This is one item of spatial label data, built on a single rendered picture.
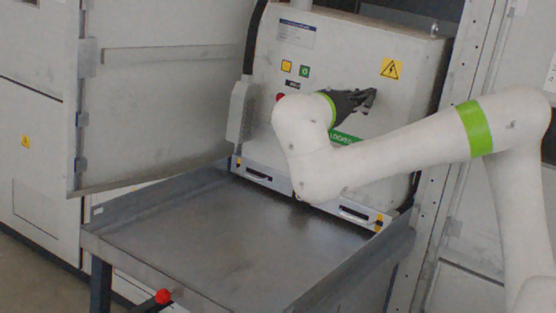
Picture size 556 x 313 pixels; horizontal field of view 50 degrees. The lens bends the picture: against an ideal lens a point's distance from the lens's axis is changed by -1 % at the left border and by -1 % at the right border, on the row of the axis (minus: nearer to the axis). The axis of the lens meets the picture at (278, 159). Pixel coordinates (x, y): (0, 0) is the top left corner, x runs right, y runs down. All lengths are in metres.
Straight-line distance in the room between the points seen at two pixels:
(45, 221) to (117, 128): 1.27
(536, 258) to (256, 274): 0.60
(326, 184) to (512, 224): 0.40
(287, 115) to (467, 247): 0.73
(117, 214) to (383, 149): 0.70
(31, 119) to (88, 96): 1.18
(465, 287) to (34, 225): 1.99
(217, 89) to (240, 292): 0.76
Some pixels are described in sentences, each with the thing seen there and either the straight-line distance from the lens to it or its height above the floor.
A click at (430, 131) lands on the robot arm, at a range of 1.22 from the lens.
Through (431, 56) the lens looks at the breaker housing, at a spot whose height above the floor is 1.35.
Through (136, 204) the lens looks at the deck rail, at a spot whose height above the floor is 0.87.
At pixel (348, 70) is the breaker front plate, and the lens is 1.60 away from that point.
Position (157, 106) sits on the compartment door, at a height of 1.06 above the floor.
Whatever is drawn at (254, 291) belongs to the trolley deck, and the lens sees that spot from 1.34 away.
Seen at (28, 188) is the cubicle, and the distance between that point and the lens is 2.94.
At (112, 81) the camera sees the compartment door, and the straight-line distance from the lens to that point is 1.65.
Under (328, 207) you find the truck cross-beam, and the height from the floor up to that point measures 0.88.
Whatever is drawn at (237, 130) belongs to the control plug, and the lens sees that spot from 1.68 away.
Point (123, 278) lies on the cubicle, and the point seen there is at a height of 0.15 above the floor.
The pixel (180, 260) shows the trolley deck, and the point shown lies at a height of 0.85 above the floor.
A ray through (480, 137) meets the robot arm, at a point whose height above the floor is 1.27.
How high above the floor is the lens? 1.59
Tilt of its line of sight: 21 degrees down
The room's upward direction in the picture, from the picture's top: 9 degrees clockwise
